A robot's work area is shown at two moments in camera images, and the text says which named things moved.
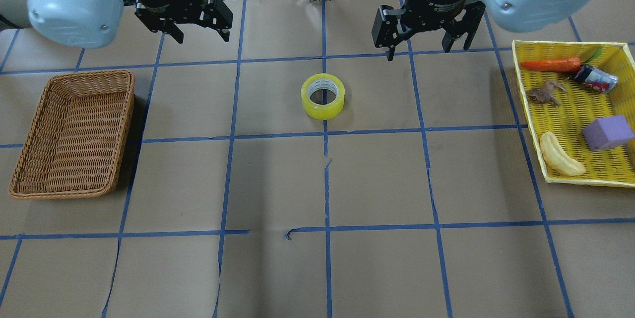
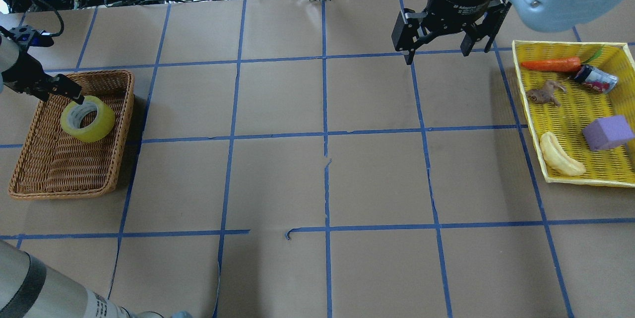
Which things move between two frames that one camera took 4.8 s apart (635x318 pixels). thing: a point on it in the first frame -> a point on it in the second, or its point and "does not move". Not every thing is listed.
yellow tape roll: [323, 96] -> [72, 113]
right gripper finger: [387, 30] -> [408, 32]
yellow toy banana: [557, 159] does not move
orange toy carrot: [565, 64] does not move
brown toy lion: [544, 94] does not move
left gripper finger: [162, 25] -> [62, 85]
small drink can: [596, 79] does not move
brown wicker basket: [74, 145] does not move
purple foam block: [604, 133] does not move
